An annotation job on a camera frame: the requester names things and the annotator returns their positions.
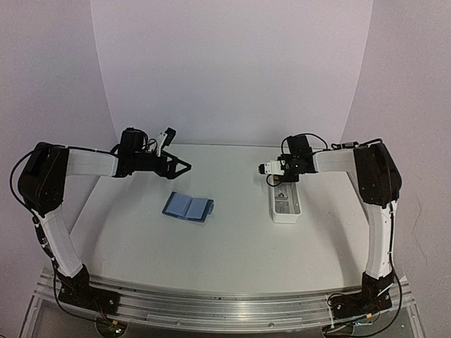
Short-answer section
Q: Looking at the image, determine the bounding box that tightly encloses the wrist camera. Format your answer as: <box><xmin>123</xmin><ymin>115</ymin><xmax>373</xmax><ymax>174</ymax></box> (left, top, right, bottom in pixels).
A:
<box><xmin>156</xmin><ymin>127</ymin><xmax>176</xmax><ymax>157</ymax></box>
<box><xmin>258</xmin><ymin>161</ymin><xmax>285</xmax><ymax>176</ymax></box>

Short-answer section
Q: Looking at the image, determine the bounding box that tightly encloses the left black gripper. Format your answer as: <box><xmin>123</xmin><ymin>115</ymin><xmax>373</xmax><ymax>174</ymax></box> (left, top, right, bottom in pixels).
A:
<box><xmin>132</xmin><ymin>149</ymin><xmax>190</xmax><ymax>178</ymax></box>

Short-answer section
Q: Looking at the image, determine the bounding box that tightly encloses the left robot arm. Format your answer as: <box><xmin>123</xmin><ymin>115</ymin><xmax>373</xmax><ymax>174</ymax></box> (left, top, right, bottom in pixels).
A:
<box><xmin>11</xmin><ymin>127</ymin><xmax>192</xmax><ymax>316</ymax></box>

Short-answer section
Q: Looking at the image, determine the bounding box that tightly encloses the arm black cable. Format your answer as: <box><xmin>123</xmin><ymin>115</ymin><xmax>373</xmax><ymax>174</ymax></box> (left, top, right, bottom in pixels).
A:
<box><xmin>7</xmin><ymin>153</ymin><xmax>36</xmax><ymax>212</ymax></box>
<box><xmin>280</xmin><ymin>132</ymin><xmax>383</xmax><ymax>151</ymax></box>

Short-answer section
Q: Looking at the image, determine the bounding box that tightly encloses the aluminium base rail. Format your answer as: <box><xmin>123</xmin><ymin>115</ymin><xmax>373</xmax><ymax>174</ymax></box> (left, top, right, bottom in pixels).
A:
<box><xmin>33</xmin><ymin>267</ymin><xmax>415</xmax><ymax>330</ymax></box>

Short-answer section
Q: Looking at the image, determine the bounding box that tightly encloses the white plastic tray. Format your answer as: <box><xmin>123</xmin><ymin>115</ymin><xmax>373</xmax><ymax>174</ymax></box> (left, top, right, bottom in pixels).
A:
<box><xmin>268</xmin><ymin>175</ymin><xmax>302</xmax><ymax>224</ymax></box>

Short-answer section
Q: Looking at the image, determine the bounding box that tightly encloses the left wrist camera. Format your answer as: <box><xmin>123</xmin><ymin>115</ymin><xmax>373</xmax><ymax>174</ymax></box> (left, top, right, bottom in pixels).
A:
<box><xmin>156</xmin><ymin>127</ymin><xmax>176</xmax><ymax>157</ymax></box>

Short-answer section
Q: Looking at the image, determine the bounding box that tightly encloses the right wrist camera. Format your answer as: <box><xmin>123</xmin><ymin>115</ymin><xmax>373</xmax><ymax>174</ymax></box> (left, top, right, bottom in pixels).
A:
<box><xmin>258</xmin><ymin>161</ymin><xmax>285</xmax><ymax>176</ymax></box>

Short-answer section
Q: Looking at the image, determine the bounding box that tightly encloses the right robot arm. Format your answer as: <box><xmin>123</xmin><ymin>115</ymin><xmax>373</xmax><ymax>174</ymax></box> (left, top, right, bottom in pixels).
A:
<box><xmin>269</xmin><ymin>133</ymin><xmax>402</xmax><ymax>318</ymax></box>

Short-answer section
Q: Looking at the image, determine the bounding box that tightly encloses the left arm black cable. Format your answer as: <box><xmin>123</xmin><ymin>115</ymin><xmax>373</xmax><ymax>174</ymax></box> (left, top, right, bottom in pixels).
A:
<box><xmin>7</xmin><ymin>153</ymin><xmax>36</xmax><ymax>212</ymax></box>

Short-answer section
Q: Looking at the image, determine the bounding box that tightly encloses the blue card holder wallet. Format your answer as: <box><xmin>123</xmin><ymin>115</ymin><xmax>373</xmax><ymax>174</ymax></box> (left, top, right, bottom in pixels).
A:
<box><xmin>162</xmin><ymin>192</ymin><xmax>214</xmax><ymax>223</ymax></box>

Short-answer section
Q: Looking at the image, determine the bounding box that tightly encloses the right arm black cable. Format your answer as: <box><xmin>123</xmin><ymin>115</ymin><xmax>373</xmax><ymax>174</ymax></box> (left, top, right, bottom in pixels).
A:
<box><xmin>280</xmin><ymin>132</ymin><xmax>383</xmax><ymax>151</ymax></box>

